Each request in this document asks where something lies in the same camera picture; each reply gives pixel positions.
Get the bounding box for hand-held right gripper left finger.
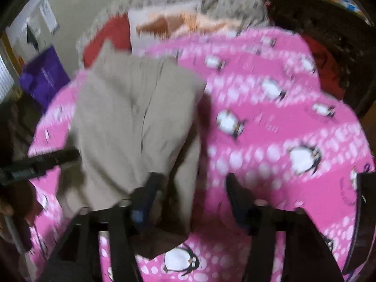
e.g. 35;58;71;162
38;172;163;282

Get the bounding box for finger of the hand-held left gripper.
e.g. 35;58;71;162
0;149;80;186

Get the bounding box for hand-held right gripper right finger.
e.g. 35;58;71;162
226;173;344;282

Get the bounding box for beige pants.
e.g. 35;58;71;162
57;39;208;259

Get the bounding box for pink penguin print blanket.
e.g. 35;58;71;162
28;26;375;282

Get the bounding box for purple bag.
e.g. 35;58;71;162
19;45;71;109

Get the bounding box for white window blinds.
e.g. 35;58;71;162
0;56;15;103

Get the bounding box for black curved object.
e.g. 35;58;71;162
342;170;376;275

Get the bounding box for red pillow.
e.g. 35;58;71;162
82;16;133;68

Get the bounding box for red cloth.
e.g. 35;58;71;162
302;35;347;100

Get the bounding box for white and orange pillow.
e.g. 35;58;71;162
128;1;235;56

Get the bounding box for dark wooden furniture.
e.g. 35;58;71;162
260;0;372;115

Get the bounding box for wall poster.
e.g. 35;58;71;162
6;0;61;65

